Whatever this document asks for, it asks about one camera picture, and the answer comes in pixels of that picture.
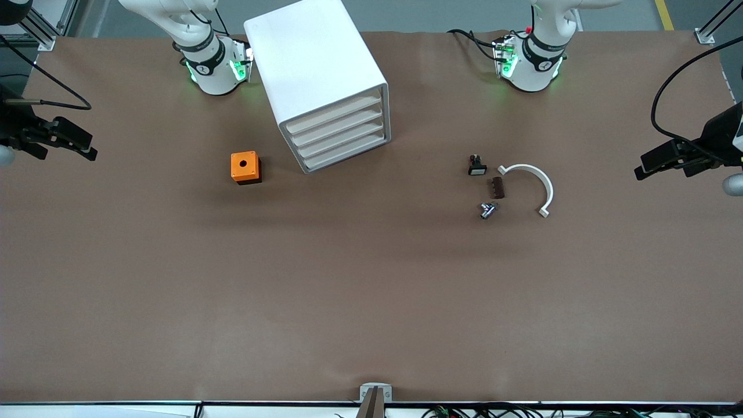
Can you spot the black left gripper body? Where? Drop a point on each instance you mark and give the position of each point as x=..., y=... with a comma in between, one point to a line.
x=715, y=139

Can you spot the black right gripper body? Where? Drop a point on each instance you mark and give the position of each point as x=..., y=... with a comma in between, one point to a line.
x=13, y=125

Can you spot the white plastic drawer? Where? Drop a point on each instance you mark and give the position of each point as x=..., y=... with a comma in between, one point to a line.
x=336, y=114
x=336, y=150
x=336, y=126

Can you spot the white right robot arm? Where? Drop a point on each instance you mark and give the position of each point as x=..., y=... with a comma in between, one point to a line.
x=212, y=75

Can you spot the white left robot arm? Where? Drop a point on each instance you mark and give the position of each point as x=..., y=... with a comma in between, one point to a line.
x=534, y=72

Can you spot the white plastic drawer cabinet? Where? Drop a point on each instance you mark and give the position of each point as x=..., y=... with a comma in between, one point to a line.
x=307, y=58

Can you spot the brown terminal block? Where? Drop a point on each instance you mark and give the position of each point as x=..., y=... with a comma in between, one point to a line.
x=498, y=188

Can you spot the aluminium frame post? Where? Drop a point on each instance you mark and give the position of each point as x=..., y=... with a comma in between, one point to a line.
x=46, y=42
x=705, y=36

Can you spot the white curved plastic bracket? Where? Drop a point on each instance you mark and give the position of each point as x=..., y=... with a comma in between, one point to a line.
x=549, y=191

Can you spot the orange button enclosure box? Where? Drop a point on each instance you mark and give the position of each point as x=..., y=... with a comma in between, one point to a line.
x=244, y=165

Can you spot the silver metal key switch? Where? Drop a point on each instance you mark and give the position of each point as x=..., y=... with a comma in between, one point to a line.
x=487, y=211

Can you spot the black white rectangular switch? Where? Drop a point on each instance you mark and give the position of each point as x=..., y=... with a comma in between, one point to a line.
x=477, y=168

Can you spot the white table edge rail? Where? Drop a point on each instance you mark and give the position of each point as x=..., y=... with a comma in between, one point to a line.
x=116, y=411

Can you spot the grey metal mounting bracket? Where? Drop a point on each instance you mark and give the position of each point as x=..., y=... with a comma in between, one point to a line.
x=365, y=392

